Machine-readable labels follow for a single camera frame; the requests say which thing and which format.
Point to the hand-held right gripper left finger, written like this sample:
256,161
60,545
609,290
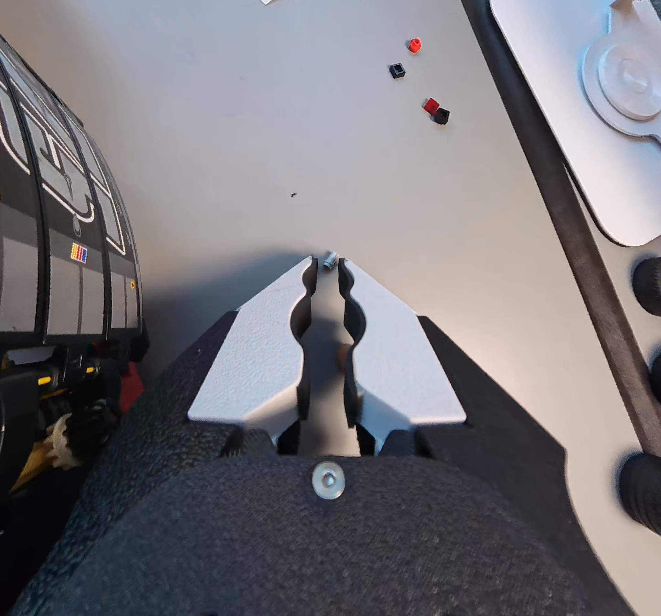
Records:
248,363

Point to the light grey lego pin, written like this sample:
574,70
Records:
329,261

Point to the blue white lego race car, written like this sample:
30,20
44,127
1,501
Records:
67,213

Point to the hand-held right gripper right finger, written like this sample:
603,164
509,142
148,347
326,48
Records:
408,363

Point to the black square lego piece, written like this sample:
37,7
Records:
396,71
442,117

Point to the red round lego stud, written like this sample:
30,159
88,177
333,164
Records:
414,46

